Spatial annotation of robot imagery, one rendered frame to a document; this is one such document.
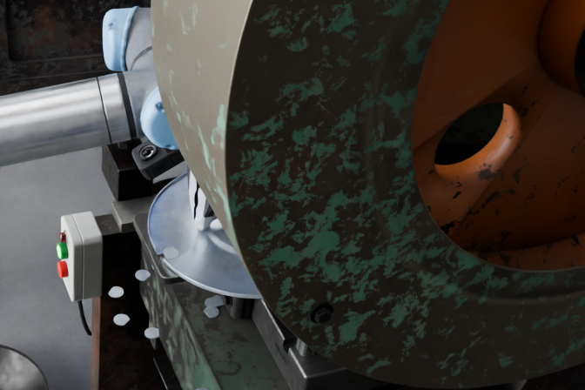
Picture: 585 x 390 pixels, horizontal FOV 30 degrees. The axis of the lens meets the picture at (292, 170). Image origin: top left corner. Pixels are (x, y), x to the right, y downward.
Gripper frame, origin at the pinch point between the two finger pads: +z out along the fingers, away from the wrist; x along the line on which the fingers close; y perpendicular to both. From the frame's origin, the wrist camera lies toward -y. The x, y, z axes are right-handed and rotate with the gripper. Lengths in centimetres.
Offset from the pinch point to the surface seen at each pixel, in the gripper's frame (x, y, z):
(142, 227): 3.0, -6.9, 1.8
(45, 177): 115, 7, 81
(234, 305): -5.5, 4.7, 12.1
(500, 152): -39, 14, -38
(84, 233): 20.8, -9.9, 17.3
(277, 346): -14.8, 7.4, 12.0
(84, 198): 103, 14, 81
